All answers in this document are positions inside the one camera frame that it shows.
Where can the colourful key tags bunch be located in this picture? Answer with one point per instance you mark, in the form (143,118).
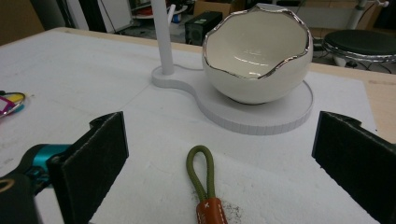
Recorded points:
(6,104)

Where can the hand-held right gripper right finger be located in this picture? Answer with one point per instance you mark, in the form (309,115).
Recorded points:
(358,165)

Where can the black computer tower, green label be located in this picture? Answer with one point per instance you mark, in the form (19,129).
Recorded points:
(199,29)

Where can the black round stool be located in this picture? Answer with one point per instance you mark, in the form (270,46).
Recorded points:
(361,42)

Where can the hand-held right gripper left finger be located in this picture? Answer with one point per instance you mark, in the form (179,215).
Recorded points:
(87,161)

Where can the cardboard box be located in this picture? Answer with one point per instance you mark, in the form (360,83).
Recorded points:
(213,7)

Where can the white desk leg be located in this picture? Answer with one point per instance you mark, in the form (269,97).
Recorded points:
(358,14)

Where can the white eggshell-shaped bowl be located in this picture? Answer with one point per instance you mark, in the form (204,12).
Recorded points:
(280,84)

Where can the white cabinet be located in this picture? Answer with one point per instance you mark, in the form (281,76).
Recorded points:
(115,14)

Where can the white foam mat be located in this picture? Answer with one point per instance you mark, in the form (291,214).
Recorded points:
(93,77)

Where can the white key stand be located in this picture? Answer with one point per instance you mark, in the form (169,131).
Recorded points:
(264,123)

